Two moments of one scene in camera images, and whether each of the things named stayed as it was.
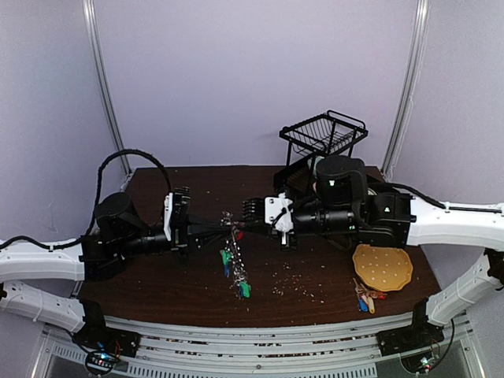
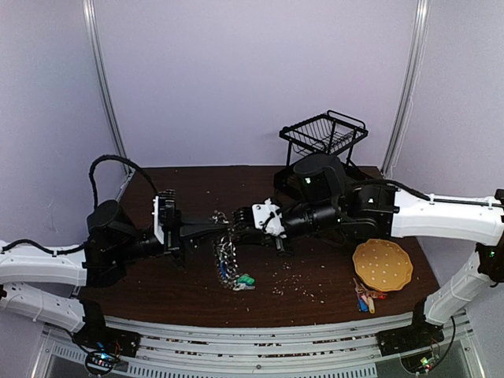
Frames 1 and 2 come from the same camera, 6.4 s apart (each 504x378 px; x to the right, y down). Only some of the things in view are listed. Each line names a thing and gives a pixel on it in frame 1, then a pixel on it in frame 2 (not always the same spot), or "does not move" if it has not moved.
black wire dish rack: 322,135 does not move
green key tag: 246,288 -> 246,279
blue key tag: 363,305 does not move
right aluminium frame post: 413,78 does not move
